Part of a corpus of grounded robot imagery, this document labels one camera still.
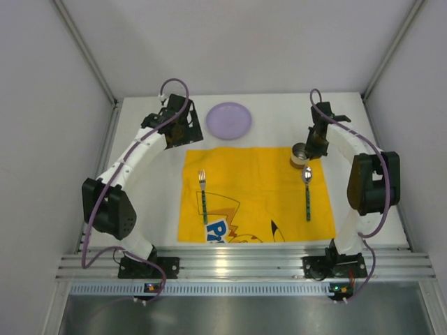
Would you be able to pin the spoon with teal handle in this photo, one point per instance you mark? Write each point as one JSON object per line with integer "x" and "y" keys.
{"x": 307, "y": 177}

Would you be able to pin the yellow cartoon print cloth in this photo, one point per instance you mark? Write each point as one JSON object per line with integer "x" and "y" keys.
{"x": 253, "y": 195}

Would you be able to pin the aluminium mounting rail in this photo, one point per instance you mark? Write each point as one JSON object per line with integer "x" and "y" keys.
{"x": 261, "y": 262}

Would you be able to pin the fork with teal handle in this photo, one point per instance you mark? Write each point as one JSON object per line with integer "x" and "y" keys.
{"x": 202, "y": 182}

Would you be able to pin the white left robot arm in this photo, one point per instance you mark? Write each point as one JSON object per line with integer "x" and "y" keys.
{"x": 107, "y": 207}

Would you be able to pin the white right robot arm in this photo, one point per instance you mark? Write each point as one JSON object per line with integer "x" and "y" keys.
{"x": 374, "y": 180}

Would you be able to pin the purple plastic plate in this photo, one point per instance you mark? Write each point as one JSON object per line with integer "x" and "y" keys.
{"x": 228, "y": 121}

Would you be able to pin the perforated grey cable duct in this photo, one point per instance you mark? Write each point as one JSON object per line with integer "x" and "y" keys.
{"x": 208, "y": 289}

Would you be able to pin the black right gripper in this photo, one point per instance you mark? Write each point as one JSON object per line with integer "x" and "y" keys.
{"x": 316, "y": 147}

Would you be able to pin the black right arm base bracket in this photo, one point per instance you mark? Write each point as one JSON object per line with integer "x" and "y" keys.
{"x": 320, "y": 267}

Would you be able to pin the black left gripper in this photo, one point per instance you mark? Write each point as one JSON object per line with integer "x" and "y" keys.
{"x": 191, "y": 129}

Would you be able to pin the black left arm base bracket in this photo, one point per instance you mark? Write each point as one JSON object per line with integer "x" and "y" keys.
{"x": 133, "y": 269}

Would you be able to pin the metal cup with brown base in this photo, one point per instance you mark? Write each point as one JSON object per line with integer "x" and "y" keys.
{"x": 299, "y": 157}

